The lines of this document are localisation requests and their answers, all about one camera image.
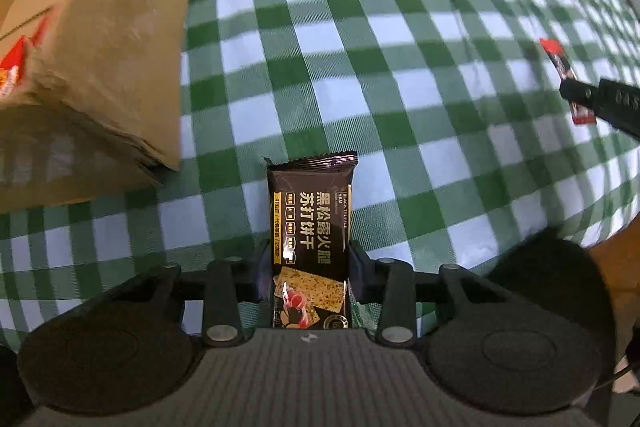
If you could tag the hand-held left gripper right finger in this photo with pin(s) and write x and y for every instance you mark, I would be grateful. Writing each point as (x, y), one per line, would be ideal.
(357, 274)

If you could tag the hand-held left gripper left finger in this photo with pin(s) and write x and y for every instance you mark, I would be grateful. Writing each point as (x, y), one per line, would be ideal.
(262, 272)

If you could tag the green checked cloth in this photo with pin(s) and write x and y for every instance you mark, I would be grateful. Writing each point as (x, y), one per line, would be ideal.
(400, 107)

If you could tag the dark brown cracker packet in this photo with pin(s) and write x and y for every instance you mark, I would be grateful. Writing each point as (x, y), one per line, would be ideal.
(310, 217)

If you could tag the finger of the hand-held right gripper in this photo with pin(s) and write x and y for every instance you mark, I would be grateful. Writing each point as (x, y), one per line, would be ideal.
(617, 104)

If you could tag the red black bar packet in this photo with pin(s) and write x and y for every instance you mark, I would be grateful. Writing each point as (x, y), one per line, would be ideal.
(555, 57)

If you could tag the red snack packet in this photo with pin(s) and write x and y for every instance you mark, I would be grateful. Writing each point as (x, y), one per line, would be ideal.
(12, 67)

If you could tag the brown cardboard box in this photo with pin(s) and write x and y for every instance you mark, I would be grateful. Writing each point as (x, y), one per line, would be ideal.
(110, 32)

